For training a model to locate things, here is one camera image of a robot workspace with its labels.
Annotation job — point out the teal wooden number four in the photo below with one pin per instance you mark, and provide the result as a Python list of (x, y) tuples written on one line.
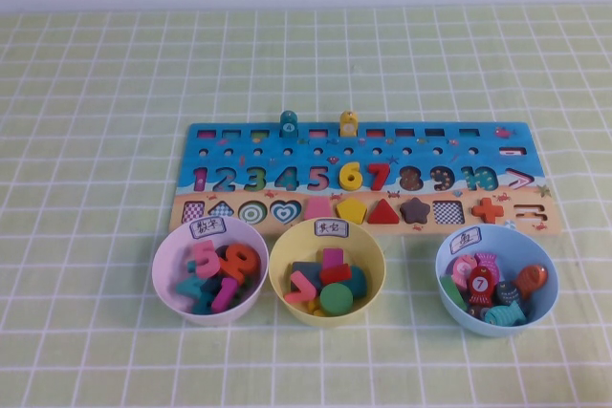
[(189, 287)]

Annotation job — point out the green checked tablecloth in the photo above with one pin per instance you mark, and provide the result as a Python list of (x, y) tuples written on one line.
[(430, 370)]

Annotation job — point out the teal wooden number piece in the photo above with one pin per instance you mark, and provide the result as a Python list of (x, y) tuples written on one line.
[(202, 307)]

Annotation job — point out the pink wooden greater-than sign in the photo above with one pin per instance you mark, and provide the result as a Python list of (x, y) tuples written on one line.
[(301, 286)]

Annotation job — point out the yellow fish peg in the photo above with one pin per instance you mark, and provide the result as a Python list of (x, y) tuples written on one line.
[(348, 126)]

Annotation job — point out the pink wooden number five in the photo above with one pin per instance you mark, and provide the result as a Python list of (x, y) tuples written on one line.
[(206, 260)]

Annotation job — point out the green wooden fish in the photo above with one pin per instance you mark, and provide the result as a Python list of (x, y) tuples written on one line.
[(452, 292)]

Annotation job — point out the paper label on pink bowl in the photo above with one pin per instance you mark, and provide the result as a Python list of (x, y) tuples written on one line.
[(208, 228)]

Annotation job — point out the pink plastic bowl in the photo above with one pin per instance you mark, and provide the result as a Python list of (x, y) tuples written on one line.
[(166, 284)]

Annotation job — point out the yellow wooden pentagon piece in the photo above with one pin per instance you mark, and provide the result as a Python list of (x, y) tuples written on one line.
[(351, 211)]

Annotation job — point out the teal striped wooden fish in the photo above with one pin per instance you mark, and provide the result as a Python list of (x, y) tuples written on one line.
[(504, 315)]

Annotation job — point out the dark grey wooden fish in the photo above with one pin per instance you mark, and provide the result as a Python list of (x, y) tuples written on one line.
[(507, 293)]

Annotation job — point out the teal wooden heart piece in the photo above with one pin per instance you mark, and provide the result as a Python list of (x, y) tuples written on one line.
[(358, 284)]

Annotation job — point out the pink wooden trapezoid piece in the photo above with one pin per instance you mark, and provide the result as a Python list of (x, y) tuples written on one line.
[(318, 209)]

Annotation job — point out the orange wooden plus sign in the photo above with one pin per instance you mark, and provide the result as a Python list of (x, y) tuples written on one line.
[(487, 210)]

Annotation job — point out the magenta striped wooden fish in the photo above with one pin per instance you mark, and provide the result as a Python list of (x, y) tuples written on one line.
[(488, 264)]

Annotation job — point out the green wooden circle piece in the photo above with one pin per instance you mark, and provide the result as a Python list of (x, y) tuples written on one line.
[(336, 298)]

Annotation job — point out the red wooden parallelogram piece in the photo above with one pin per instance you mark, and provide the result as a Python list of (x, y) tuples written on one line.
[(335, 274)]

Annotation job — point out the yellow wooden number six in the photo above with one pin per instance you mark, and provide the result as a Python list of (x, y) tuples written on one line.
[(350, 181)]

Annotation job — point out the magenta wooden rectangle piece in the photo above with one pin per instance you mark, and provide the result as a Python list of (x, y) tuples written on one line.
[(334, 257)]

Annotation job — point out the paper label on blue bowl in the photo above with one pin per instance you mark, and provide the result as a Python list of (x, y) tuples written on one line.
[(466, 240)]

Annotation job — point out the yellow plastic bowl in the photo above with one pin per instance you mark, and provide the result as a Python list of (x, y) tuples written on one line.
[(282, 257)]

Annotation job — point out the orange wooden fish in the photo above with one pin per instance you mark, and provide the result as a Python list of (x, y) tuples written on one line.
[(531, 280)]

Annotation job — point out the pink wooden fish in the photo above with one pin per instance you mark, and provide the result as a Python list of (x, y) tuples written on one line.
[(461, 268)]

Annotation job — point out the teal fish peg number four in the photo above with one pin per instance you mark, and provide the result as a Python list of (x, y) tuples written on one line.
[(288, 125)]

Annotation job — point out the red wooden triangle piece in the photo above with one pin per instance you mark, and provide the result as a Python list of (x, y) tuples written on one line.
[(383, 215)]

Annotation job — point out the paper label on yellow bowl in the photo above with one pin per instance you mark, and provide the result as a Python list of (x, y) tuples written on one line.
[(331, 228)]

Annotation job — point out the dark grey wooden square piece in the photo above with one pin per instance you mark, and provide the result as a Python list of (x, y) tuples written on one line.
[(306, 269)]

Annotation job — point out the blue ocean puzzle board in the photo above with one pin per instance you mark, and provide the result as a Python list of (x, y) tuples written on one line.
[(334, 159)]

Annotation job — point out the magenta wooden number one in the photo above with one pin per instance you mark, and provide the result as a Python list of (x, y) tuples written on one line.
[(225, 294)]

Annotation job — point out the red wooden fish number seven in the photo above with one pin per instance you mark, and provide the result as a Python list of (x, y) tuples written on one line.
[(479, 285)]

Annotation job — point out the brown wooden star piece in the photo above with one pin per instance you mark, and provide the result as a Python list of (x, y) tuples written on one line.
[(415, 211)]

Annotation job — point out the light blue plastic bowl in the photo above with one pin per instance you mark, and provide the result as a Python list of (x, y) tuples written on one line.
[(526, 248)]

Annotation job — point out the yellow wooden equals sign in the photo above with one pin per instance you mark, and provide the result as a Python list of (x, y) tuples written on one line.
[(314, 307)]

